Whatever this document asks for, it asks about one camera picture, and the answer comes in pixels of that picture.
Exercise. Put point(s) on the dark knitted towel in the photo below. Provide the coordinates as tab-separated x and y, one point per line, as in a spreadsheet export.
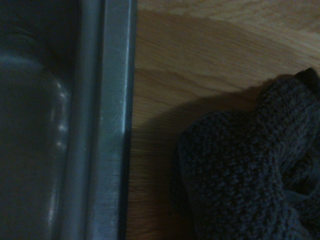
245	170

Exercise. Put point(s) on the stainless steel sink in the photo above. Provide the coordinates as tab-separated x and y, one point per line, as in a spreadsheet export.
50	125

